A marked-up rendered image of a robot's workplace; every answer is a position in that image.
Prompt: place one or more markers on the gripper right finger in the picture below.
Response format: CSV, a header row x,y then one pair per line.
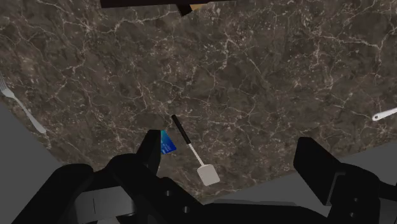
x,y
338,183

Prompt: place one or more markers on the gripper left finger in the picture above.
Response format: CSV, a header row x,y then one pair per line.
x,y
136,176

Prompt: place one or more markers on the blue card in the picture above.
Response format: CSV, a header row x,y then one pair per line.
x,y
167,145

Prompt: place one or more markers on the silver fork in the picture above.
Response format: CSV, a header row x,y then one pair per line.
x,y
21,108

